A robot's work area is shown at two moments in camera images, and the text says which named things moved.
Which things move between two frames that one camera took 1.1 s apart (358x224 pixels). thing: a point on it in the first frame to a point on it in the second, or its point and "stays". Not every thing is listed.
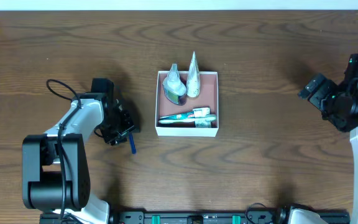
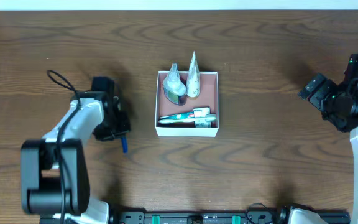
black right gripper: x=314 y=90 stays
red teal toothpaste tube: x=195 y=113 stays
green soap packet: x=203 y=124 stays
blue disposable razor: x=132 y=144 to x=124 y=143
